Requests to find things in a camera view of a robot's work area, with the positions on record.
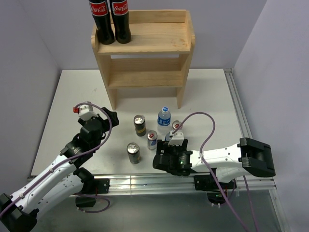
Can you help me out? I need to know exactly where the water bottle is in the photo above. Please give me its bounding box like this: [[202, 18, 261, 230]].
[[165, 132, 172, 142], [157, 107, 171, 134]]

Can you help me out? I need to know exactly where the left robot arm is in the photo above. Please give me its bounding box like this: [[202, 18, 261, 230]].
[[0, 101, 119, 232]]

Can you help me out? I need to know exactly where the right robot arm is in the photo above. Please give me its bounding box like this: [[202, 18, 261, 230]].
[[153, 138, 276, 183]]

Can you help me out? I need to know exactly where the wooden two-tier shelf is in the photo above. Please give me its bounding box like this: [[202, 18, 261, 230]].
[[91, 10, 196, 109]]

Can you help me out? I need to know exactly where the black can far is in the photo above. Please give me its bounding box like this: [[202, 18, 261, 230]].
[[133, 115, 146, 137]]

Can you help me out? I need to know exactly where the black can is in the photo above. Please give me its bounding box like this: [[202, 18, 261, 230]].
[[126, 142, 141, 164], [133, 115, 146, 137]]

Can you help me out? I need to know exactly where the silver blue can centre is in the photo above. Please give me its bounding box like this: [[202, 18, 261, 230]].
[[147, 130, 158, 150]]

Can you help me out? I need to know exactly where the silver blue can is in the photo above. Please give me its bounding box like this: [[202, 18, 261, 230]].
[[147, 130, 158, 150], [172, 120, 182, 131]]

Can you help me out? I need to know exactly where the black can near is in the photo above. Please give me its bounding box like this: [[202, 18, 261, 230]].
[[126, 142, 141, 164]]

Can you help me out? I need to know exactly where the silver blue can right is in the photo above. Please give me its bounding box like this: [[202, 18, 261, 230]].
[[172, 120, 182, 131]]

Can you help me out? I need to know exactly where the right cola bottle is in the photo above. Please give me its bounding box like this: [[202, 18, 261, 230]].
[[109, 0, 131, 44]]

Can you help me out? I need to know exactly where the cola bottle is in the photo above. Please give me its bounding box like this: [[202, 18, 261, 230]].
[[109, 0, 131, 44], [89, 0, 115, 45]]

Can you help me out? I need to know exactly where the left cola bottle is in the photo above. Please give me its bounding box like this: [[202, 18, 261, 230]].
[[89, 0, 115, 45]]

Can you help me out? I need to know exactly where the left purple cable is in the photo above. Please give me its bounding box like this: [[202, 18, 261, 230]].
[[0, 103, 113, 223]]

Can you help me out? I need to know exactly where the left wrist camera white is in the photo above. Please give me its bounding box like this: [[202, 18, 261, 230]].
[[73, 101, 97, 121]]

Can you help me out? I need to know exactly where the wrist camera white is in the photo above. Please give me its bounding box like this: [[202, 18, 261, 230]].
[[73, 101, 97, 121], [168, 130, 184, 146]]

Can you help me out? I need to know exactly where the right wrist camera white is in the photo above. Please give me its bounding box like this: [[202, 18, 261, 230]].
[[168, 130, 184, 146]]

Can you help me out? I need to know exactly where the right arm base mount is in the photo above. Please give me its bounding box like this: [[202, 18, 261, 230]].
[[194, 175, 237, 206]]

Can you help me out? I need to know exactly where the aluminium rail front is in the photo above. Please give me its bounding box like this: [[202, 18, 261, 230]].
[[26, 172, 277, 198]]

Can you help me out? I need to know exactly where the aluminium rail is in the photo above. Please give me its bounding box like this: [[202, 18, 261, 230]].
[[224, 69, 253, 139], [26, 172, 277, 198]]

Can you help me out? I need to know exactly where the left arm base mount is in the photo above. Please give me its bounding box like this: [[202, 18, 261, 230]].
[[74, 178, 111, 214]]

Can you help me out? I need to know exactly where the aluminium rail right side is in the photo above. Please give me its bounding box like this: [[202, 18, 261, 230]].
[[224, 69, 253, 139]]

